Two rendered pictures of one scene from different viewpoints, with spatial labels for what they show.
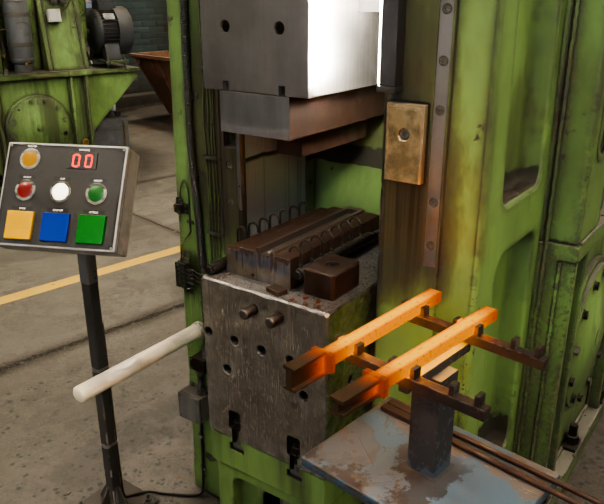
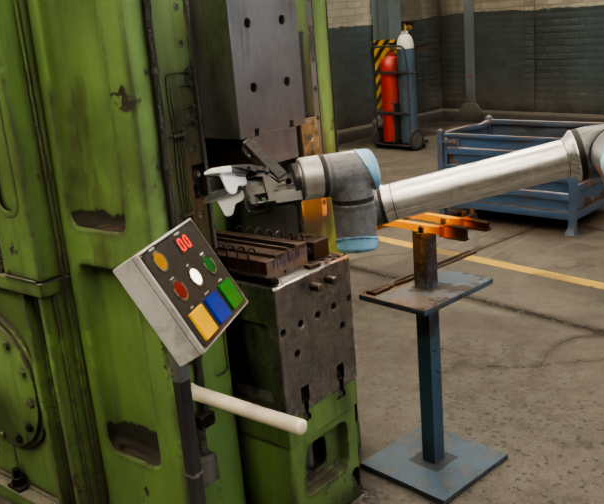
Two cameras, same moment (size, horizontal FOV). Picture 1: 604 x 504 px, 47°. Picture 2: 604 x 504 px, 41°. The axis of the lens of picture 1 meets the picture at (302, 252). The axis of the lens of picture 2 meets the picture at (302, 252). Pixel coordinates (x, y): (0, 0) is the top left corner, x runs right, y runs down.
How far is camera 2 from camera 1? 2.86 m
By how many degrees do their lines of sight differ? 80
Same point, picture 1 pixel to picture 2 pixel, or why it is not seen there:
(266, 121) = (284, 148)
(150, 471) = not seen: outside the picture
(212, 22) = (244, 86)
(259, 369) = (317, 331)
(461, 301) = not seen: hidden behind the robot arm
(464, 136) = (326, 129)
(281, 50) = (289, 95)
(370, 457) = (422, 296)
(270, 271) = (295, 259)
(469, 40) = (321, 75)
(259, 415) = (320, 369)
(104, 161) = (191, 236)
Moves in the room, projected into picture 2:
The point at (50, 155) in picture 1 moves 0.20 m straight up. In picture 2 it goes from (166, 250) to (155, 170)
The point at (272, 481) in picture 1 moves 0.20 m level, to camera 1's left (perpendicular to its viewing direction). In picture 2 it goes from (330, 417) to (328, 447)
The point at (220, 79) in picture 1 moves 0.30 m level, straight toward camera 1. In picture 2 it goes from (253, 128) to (355, 119)
